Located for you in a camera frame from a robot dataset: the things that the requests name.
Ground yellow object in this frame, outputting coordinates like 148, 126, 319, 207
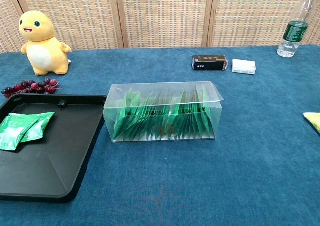
303, 112, 320, 136

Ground large green tea sachet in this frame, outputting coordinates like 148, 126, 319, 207
0, 112, 40, 151

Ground transparent plastic box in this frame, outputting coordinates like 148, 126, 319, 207
103, 81, 225, 143

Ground woven wooden folding screen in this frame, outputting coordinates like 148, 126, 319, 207
0, 0, 320, 54

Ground clear green-label water bottle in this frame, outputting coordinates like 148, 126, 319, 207
276, 0, 320, 58

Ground yellow plush dinosaur toy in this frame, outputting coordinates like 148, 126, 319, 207
18, 10, 73, 76

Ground green tea packets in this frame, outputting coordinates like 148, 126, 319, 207
113, 84, 212, 139

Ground black plastic tray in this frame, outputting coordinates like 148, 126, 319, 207
0, 93, 108, 203

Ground green plastic pouch packet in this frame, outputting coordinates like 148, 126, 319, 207
19, 111, 56, 143

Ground small white box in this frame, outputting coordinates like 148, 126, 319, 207
231, 58, 257, 75

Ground black carton box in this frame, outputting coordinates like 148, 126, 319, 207
191, 54, 229, 71

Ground dark red grape bunch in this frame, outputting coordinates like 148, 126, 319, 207
1, 77, 62, 98

